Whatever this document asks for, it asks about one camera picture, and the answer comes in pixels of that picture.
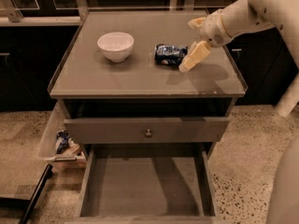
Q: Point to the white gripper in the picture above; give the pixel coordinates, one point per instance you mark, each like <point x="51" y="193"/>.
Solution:
<point x="213" y="30"/>

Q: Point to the blue pepsi can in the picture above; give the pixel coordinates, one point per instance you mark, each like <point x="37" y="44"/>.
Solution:
<point x="169" y="54"/>

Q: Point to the closed grey top drawer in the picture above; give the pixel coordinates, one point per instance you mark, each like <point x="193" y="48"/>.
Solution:
<point x="132" y="131"/>

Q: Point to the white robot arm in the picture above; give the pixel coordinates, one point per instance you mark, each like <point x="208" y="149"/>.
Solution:
<point x="251" y="16"/>

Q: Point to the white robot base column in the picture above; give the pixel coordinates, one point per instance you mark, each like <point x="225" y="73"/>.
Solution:
<point x="289" y="99"/>

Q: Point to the white metal railing frame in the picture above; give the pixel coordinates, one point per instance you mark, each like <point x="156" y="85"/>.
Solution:
<point x="46" y="13"/>

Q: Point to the black pole on floor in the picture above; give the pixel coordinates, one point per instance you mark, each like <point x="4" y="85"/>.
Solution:
<point x="29" y="208"/>

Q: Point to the white ceramic bowl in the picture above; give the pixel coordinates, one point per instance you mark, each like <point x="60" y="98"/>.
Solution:
<point x="116" y="46"/>

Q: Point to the open grey middle drawer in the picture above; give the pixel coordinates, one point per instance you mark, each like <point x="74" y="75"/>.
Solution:
<point x="147" y="184"/>

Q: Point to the round brass drawer knob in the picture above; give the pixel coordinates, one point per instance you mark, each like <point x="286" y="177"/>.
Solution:
<point x="148" y="133"/>

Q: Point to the grey drawer cabinet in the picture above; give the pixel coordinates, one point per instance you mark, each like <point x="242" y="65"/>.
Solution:
<point x="91" y="86"/>

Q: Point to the clear plastic bin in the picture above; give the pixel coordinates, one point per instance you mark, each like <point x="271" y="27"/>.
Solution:
<point x="72" y="157"/>

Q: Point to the blue snack bag in bin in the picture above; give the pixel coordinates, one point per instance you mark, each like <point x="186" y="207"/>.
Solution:
<point x="61" y="144"/>

